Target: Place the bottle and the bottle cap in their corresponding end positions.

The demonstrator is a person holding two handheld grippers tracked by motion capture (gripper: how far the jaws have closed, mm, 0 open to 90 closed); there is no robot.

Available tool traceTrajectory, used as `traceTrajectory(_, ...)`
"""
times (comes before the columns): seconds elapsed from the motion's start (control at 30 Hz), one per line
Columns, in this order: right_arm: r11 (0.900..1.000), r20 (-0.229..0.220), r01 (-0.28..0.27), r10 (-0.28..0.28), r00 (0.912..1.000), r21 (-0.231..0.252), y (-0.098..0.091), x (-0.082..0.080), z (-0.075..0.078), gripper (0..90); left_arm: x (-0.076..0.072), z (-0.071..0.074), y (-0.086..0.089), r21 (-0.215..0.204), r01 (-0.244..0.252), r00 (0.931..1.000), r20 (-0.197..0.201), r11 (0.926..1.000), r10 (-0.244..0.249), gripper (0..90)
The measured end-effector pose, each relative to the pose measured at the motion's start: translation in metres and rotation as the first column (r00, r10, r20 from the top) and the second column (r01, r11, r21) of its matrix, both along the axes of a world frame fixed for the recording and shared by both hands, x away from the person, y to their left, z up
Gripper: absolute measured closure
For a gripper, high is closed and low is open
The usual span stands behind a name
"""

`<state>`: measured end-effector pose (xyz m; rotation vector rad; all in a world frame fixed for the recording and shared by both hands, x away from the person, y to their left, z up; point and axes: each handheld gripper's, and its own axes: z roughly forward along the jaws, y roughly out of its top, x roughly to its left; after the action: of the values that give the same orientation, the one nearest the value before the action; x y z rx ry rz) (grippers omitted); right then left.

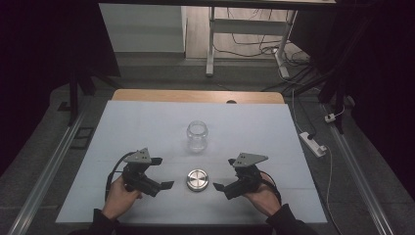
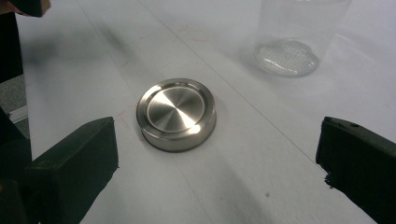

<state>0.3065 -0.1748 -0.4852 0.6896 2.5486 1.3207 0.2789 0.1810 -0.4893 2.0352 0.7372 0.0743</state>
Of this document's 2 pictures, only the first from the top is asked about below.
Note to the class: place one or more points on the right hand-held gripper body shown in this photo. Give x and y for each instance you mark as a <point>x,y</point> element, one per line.
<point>248,182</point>

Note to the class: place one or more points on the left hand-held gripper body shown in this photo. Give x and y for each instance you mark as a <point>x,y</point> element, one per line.
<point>137,178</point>

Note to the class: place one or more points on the round silver metal lid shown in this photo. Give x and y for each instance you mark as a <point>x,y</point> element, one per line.
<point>197,179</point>

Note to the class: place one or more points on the clear glass jar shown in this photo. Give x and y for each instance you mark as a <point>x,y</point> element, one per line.
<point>197,137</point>

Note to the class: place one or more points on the person's right hand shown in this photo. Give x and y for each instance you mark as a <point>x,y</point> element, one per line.
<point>266,197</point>

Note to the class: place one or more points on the person's left hand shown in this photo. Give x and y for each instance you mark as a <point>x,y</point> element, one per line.
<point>119,199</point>

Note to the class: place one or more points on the white table mat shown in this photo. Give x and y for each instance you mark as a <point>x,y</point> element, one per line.
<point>228,124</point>

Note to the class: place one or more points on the wooden table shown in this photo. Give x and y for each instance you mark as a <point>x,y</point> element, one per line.
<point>182,96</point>

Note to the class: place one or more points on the white power strip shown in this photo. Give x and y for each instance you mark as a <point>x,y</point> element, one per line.
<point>312,145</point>

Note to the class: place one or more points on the black plug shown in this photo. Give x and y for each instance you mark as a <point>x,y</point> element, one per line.
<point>312,135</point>

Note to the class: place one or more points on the black metal stand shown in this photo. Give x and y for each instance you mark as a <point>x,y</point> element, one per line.
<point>73,98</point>
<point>339,94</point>

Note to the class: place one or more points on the small white adapter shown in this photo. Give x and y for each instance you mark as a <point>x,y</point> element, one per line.
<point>330,117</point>

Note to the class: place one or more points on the white panel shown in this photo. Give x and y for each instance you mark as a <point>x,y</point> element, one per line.
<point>143,29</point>

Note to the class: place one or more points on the dark curtain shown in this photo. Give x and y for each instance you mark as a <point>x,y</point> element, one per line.
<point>385,81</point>
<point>42,49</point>

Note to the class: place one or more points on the black rectangular floor frame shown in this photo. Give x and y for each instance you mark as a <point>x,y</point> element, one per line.
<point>82,138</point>

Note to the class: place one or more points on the metal floor rail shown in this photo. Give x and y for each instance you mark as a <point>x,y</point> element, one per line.
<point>359,176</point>
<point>49,169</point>

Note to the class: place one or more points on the white desk frame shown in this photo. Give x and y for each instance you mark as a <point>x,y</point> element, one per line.
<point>248,26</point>

